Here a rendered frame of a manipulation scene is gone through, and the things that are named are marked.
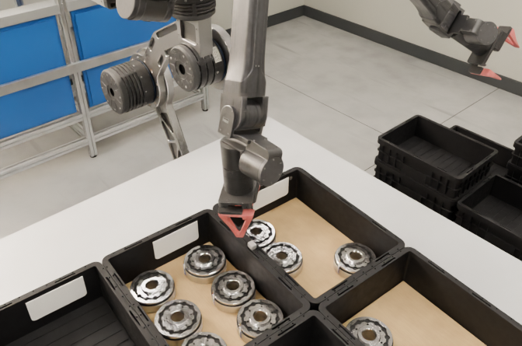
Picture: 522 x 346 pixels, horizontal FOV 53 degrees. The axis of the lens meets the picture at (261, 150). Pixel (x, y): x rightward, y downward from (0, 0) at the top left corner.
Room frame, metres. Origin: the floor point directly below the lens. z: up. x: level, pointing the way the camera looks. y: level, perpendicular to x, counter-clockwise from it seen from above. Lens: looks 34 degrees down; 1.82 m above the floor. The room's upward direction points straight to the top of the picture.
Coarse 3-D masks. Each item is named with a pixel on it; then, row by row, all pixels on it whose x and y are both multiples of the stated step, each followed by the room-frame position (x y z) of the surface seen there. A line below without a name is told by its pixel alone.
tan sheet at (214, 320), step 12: (168, 264) 0.93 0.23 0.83; (180, 264) 0.93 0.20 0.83; (228, 264) 0.93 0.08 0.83; (180, 276) 0.90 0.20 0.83; (180, 288) 0.86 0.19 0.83; (192, 288) 0.86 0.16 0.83; (204, 288) 0.86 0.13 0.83; (192, 300) 0.82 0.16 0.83; (204, 300) 0.82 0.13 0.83; (156, 312) 0.79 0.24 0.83; (204, 312) 0.79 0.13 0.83; (216, 312) 0.79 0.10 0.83; (204, 324) 0.75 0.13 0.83; (216, 324) 0.75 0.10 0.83; (228, 324) 0.75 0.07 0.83; (228, 336) 0.72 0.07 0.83
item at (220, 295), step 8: (224, 272) 0.88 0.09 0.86; (232, 272) 0.88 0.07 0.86; (240, 272) 0.88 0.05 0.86; (216, 280) 0.85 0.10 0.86; (224, 280) 0.85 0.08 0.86; (248, 280) 0.86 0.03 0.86; (216, 288) 0.83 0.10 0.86; (248, 288) 0.83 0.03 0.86; (216, 296) 0.81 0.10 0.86; (224, 296) 0.81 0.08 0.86; (232, 296) 0.81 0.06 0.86; (240, 296) 0.81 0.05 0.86; (248, 296) 0.81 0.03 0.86; (224, 304) 0.79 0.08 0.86; (232, 304) 0.79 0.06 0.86
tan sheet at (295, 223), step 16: (288, 208) 1.15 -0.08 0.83; (304, 208) 1.15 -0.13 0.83; (272, 224) 1.08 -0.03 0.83; (288, 224) 1.08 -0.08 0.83; (304, 224) 1.08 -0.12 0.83; (320, 224) 1.08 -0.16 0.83; (288, 240) 1.02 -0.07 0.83; (304, 240) 1.02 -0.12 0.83; (320, 240) 1.02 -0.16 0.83; (336, 240) 1.02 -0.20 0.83; (304, 256) 0.96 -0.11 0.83; (320, 256) 0.96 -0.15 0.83; (304, 272) 0.91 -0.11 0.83; (320, 272) 0.91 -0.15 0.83; (336, 272) 0.91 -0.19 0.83; (304, 288) 0.86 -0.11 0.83; (320, 288) 0.86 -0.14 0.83
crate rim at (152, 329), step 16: (176, 224) 0.97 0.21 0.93; (224, 224) 0.97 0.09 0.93; (144, 240) 0.92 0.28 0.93; (240, 240) 0.92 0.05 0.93; (112, 256) 0.86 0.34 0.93; (256, 256) 0.87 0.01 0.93; (112, 272) 0.82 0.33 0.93; (272, 272) 0.82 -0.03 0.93; (288, 288) 0.77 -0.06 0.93; (304, 304) 0.73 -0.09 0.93; (144, 320) 0.69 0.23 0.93; (288, 320) 0.69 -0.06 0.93; (160, 336) 0.65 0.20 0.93
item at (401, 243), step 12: (300, 168) 1.21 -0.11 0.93; (312, 180) 1.15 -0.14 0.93; (216, 204) 1.05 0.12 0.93; (348, 204) 1.05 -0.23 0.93; (360, 216) 1.01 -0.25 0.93; (384, 228) 0.96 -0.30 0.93; (252, 240) 0.92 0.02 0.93; (396, 240) 0.92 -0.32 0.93; (264, 252) 0.88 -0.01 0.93; (396, 252) 0.88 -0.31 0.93; (276, 264) 0.84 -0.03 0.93; (372, 264) 0.84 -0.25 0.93; (288, 276) 0.81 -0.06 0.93; (300, 288) 0.77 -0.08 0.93; (336, 288) 0.77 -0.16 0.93; (312, 300) 0.74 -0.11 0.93
